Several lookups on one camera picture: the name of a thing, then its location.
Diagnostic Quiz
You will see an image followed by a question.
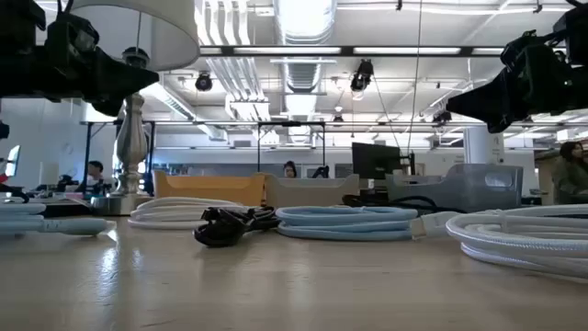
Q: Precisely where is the orange plastic bin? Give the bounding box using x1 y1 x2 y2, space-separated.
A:
152 170 267 208

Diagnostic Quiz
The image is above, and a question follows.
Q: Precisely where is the light blue USB cable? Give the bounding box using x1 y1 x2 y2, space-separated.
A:
0 201 110 238
409 203 588 282
275 205 420 243

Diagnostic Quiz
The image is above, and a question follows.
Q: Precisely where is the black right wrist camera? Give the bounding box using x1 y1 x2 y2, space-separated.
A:
500 29 539 70

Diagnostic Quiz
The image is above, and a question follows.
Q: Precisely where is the black computer monitor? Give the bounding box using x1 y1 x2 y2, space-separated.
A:
351 142 417 181

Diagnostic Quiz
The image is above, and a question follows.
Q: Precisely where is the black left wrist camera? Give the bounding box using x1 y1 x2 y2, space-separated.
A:
44 12 100 70

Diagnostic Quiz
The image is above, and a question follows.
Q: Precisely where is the grey plastic bin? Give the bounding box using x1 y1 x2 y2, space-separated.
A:
385 163 526 214

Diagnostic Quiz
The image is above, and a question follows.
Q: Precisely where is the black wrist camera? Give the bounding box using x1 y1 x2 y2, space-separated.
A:
44 12 100 70
500 29 539 70

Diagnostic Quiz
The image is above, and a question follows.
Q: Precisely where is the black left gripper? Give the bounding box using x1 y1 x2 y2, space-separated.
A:
0 43 160 117

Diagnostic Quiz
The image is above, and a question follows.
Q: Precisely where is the white shade silver table lamp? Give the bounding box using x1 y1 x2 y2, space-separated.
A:
68 0 201 217

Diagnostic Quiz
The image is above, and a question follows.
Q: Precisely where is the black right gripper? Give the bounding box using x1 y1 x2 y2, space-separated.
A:
446 42 588 134

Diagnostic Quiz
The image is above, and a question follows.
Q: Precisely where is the black frame bar with lights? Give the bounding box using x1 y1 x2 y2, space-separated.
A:
198 44 588 58

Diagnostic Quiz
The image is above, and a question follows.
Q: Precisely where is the white USB cable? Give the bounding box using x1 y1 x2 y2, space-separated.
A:
127 197 245 232

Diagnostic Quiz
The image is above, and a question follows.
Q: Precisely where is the white round column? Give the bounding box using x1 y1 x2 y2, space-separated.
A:
463 125 505 166

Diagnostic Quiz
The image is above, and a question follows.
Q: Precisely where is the black round spotlight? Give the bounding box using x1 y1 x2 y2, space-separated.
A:
194 72 214 93

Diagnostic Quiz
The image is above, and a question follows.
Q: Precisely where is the black USB cable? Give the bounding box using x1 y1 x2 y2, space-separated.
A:
192 206 282 249
341 193 466 215

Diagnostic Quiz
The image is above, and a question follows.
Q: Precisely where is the black hanging camera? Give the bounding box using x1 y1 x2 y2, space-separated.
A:
349 59 375 94

